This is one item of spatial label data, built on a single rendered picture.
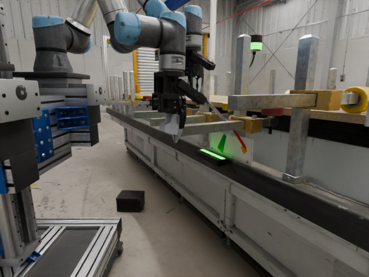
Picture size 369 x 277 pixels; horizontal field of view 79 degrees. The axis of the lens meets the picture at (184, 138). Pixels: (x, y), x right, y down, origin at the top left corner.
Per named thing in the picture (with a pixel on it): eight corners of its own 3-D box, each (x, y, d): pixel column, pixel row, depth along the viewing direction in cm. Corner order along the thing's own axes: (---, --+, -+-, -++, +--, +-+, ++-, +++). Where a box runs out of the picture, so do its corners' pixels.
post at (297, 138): (291, 204, 67) (311, 33, 57) (281, 199, 70) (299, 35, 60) (299, 201, 69) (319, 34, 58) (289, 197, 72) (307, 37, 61)
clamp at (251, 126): (251, 133, 78) (252, 119, 77) (226, 127, 90) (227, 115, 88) (262, 132, 81) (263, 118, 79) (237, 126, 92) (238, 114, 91)
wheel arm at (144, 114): (134, 120, 112) (134, 111, 111) (133, 118, 115) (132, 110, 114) (207, 115, 132) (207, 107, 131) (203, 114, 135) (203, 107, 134)
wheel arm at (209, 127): (182, 139, 69) (182, 125, 68) (177, 137, 72) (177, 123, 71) (278, 127, 89) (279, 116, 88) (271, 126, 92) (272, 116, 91)
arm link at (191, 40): (205, 36, 94) (193, 33, 88) (205, 48, 95) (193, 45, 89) (191, 39, 98) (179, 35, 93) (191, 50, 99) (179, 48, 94)
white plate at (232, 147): (250, 167, 80) (252, 139, 77) (209, 149, 102) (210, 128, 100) (251, 166, 80) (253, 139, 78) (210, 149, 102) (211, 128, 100)
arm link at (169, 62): (178, 59, 69) (191, 55, 62) (178, 74, 70) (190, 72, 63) (155, 56, 66) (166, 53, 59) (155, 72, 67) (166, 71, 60)
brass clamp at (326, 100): (327, 111, 54) (330, 89, 53) (280, 107, 66) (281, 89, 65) (341, 110, 57) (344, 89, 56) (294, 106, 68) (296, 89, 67)
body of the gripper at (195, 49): (189, 77, 103) (189, 50, 100) (204, 77, 97) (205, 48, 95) (178, 77, 97) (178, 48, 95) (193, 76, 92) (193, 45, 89)
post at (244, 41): (236, 165, 88) (244, 33, 77) (230, 162, 91) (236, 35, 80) (243, 163, 89) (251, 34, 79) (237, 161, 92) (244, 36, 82)
